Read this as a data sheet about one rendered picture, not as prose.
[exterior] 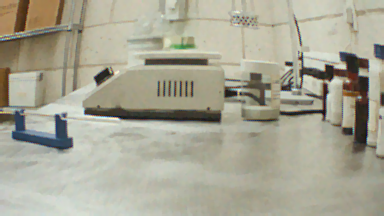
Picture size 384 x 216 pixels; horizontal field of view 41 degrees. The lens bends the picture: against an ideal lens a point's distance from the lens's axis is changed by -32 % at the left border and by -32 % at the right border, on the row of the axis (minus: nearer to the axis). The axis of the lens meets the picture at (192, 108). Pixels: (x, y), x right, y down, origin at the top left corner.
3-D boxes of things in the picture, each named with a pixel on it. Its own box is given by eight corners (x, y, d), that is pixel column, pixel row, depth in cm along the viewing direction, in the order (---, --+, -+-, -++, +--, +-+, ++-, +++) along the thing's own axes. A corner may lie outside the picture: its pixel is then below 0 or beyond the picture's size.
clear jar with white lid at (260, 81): (235, 120, 97) (236, 59, 96) (245, 116, 102) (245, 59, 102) (276, 121, 95) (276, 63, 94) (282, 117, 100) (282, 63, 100)
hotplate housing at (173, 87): (81, 117, 96) (83, 62, 95) (92, 108, 109) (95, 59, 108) (240, 121, 96) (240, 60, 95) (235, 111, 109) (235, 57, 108)
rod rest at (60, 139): (11, 138, 67) (10, 109, 67) (21, 135, 70) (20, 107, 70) (62, 149, 64) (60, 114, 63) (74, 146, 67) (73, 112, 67)
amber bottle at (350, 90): (339, 131, 82) (339, 53, 81) (360, 130, 82) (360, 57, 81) (342, 135, 78) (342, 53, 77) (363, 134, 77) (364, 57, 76)
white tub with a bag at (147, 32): (180, 76, 210) (182, 9, 208) (157, 78, 197) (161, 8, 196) (136, 75, 216) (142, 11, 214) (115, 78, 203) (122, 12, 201)
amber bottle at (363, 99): (373, 140, 70) (375, 77, 69) (359, 143, 69) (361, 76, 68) (362, 138, 73) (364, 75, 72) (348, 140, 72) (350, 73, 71)
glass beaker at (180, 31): (152, 54, 101) (156, 5, 101) (183, 53, 105) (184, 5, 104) (178, 54, 97) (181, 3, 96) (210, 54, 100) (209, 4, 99)
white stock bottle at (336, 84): (328, 125, 89) (328, 67, 88) (332, 122, 93) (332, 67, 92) (350, 126, 87) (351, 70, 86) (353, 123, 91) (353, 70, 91)
